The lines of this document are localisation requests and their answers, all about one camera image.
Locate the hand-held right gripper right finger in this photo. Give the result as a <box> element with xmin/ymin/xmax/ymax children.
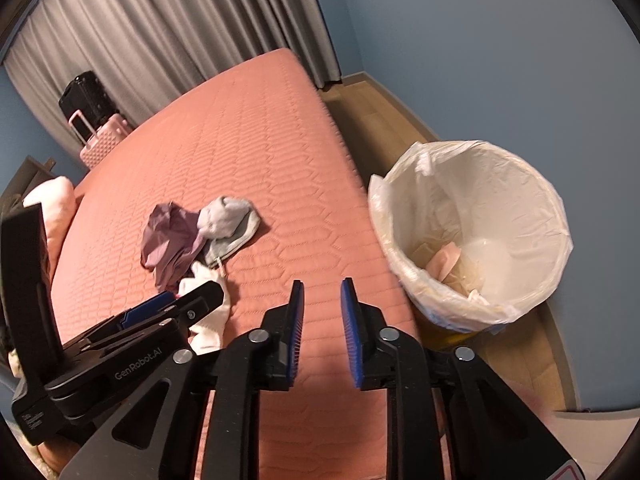
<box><xmin>340</xmin><ymin>277</ymin><xmax>576</xmax><ymax>480</ymax></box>

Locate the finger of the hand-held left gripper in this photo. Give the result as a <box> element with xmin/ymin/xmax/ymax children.
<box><xmin>115</xmin><ymin>280</ymin><xmax>225</xmax><ymax>335</ymax></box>
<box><xmin>118</xmin><ymin>293</ymin><xmax>177</xmax><ymax>323</ymax></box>

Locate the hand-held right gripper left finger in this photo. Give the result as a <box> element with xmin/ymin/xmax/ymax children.
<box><xmin>59</xmin><ymin>280</ymin><xmax>306</xmax><ymax>480</ymax></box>

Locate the lilac cloth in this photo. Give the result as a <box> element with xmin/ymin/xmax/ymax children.
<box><xmin>141</xmin><ymin>202</ymin><xmax>207</xmax><ymax>292</ymax></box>

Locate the grey white sock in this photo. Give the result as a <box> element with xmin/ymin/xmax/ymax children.
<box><xmin>196</xmin><ymin>196</ymin><xmax>261</xmax><ymax>268</ymax></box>

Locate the light pink cloth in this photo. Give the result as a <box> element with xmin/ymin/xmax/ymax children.
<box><xmin>426</xmin><ymin>241</ymin><xmax>463</xmax><ymax>281</ymax></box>

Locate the tan cloth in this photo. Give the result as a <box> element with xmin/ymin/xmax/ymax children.
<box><xmin>412</xmin><ymin>242</ymin><xmax>493</xmax><ymax>306</ymax></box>

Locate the trash bin with white liner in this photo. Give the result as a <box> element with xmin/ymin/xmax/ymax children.
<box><xmin>368</xmin><ymin>140</ymin><xmax>572</xmax><ymax>336</ymax></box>

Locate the pink pillow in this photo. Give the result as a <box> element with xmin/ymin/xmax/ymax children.
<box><xmin>22</xmin><ymin>176</ymin><xmax>76</xmax><ymax>286</ymax></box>

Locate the pink quilted bed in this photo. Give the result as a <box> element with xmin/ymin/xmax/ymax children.
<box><xmin>47</xmin><ymin>48</ymin><xmax>426</xmax><ymax>480</ymax></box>

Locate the pink suitcase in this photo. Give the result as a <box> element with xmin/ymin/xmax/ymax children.
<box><xmin>68</xmin><ymin>109</ymin><xmax>132</xmax><ymax>170</ymax></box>

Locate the dark headboard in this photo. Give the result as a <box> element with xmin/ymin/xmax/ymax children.
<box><xmin>0</xmin><ymin>156</ymin><xmax>57</xmax><ymax>201</ymax></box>

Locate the black suitcase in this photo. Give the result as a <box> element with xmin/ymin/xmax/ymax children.
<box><xmin>58</xmin><ymin>71</ymin><xmax>121</xmax><ymax>126</ymax></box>

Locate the grey curtain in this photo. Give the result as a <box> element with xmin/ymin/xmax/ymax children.
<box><xmin>2</xmin><ymin>0</ymin><xmax>343</xmax><ymax>159</ymax></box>

